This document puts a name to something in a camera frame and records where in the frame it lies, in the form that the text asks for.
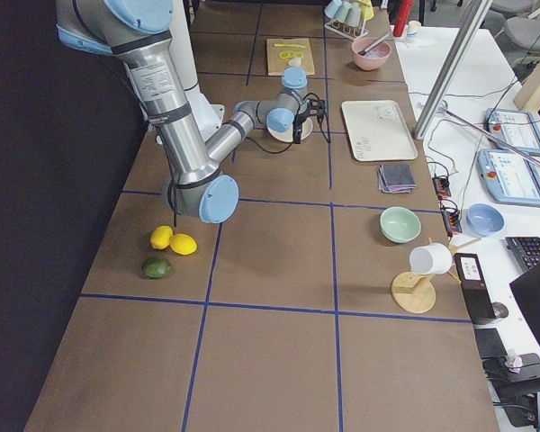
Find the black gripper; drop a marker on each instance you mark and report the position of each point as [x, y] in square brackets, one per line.
[299, 123]

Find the cream round plate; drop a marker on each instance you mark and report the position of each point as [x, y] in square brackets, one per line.
[287, 136]

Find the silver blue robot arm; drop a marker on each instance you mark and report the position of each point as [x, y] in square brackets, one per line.
[151, 39]

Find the white bear tray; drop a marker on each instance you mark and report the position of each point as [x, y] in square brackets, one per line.
[377, 131]

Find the lemon slice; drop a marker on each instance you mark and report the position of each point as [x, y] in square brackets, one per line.
[289, 54]

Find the wooden cutting board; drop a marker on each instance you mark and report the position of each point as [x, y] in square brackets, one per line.
[276, 66]

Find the yellow plastic knife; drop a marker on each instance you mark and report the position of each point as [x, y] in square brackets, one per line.
[289, 45]

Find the grey folded cloth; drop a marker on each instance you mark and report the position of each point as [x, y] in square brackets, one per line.
[395, 179]

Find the pink bowl with ice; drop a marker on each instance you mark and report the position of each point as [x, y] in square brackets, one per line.
[372, 59]

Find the cup rack with cups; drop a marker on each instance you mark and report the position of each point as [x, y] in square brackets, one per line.
[348, 18]

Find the green bowl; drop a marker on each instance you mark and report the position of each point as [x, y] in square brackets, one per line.
[399, 224]

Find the yellow lemon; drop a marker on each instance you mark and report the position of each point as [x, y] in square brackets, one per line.
[183, 244]
[160, 237]

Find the red bottle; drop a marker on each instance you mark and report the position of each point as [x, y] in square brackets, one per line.
[402, 17]

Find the orange black connector strip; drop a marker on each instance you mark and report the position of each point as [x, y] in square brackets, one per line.
[450, 211]

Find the white mug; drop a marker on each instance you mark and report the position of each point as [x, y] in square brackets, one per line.
[432, 259]

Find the green lime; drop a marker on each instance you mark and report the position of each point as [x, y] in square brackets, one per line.
[156, 267]

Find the wooden mug stand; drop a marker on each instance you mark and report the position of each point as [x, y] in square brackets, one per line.
[414, 292]

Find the blue bowl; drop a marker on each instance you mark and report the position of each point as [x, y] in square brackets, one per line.
[484, 220]

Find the black box with label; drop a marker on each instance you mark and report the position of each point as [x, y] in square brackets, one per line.
[475, 293]

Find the near teach pendant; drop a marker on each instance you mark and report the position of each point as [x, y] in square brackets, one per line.
[508, 178]

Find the teach pendant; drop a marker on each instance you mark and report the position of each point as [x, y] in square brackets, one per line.
[508, 178]
[517, 128]

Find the far teach pendant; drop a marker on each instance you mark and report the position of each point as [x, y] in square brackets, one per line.
[517, 128]

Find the silver grabber stick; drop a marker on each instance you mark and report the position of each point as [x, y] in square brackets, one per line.
[483, 130]

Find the black keyboard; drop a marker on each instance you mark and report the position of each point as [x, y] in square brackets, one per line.
[525, 250]

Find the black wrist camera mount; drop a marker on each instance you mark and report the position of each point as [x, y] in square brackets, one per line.
[316, 107]

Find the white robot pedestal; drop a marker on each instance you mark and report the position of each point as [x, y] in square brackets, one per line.
[198, 90]

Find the aluminium frame post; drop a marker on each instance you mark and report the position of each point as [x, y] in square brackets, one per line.
[476, 12]

